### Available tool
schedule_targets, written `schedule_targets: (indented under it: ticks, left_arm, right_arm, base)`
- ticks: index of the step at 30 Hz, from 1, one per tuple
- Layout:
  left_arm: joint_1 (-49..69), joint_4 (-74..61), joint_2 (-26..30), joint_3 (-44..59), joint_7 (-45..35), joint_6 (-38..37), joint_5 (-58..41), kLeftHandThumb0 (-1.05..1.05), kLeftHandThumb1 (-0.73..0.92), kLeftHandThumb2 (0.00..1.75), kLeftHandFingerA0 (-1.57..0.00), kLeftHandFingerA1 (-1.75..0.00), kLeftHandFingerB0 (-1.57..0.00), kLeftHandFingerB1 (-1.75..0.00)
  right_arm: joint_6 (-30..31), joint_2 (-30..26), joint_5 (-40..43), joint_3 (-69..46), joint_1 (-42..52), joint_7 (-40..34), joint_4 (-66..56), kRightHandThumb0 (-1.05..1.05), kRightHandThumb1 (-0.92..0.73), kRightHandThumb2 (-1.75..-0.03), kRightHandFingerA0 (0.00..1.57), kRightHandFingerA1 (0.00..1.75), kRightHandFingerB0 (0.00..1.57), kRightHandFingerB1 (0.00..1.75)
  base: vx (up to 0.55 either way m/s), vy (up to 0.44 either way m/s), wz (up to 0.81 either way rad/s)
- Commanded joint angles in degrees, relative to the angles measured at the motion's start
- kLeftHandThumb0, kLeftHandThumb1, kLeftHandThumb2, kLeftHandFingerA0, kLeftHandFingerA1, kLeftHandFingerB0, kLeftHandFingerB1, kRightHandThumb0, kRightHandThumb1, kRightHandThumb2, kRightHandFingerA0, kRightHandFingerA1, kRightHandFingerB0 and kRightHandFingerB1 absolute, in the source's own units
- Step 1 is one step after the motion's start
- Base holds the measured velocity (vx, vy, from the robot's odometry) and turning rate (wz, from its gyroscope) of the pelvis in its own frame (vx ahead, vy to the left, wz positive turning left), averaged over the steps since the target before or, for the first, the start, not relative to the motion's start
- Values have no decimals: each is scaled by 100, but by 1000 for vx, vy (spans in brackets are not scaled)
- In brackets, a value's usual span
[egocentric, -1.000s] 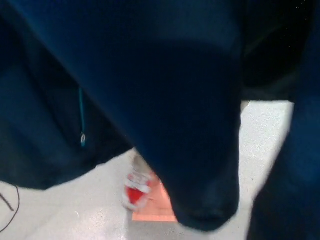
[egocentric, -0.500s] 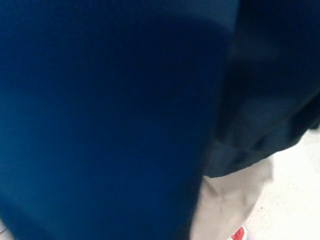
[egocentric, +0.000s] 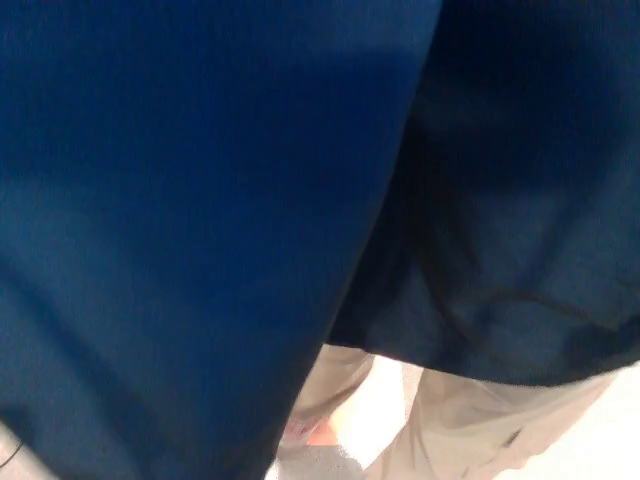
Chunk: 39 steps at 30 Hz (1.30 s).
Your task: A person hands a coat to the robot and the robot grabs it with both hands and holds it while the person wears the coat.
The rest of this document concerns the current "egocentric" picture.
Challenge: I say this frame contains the navy blue coat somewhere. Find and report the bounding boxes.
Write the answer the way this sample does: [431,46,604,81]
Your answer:
[0,0,640,480]

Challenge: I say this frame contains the khaki trousers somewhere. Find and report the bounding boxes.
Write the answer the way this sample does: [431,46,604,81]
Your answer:
[277,343,624,480]

